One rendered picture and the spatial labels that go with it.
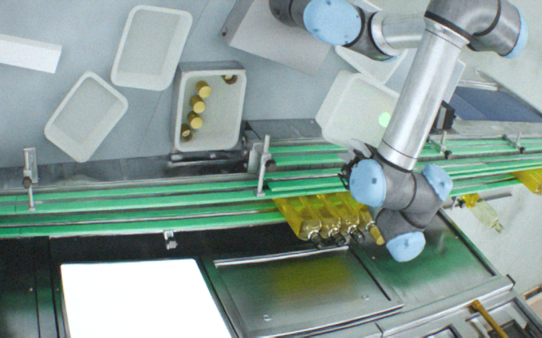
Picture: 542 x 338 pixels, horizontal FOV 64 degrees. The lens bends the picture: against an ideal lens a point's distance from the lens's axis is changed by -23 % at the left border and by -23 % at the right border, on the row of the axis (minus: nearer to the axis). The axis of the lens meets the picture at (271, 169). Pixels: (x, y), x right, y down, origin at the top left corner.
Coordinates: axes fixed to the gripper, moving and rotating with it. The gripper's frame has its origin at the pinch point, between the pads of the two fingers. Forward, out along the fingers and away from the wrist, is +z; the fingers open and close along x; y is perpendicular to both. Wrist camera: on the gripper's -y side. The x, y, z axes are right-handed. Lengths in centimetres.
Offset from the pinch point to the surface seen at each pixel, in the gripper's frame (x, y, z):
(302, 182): 21.5, -3.1, 12.4
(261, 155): 16.1, 12.7, 11.5
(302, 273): 37.7, -6.3, -5.3
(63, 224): 52, 58, 10
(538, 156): -15, -120, 23
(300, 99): 9.0, -3.4, 34.7
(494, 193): 10, -103, 22
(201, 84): 11.1, 28.2, 29.7
